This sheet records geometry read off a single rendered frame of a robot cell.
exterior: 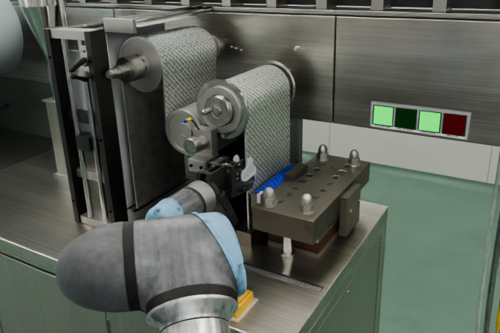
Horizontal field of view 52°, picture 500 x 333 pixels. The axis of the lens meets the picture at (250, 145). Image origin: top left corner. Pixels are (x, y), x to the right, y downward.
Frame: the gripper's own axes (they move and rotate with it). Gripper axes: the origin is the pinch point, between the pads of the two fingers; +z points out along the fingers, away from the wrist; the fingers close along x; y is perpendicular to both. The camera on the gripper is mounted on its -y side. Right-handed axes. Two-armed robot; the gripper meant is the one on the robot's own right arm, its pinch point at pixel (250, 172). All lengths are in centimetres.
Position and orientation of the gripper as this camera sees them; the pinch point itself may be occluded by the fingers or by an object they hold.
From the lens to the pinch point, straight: 127.9
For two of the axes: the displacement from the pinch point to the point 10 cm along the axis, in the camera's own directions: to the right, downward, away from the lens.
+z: 5.1, -3.1, 8.0
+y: -0.3, -9.4, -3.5
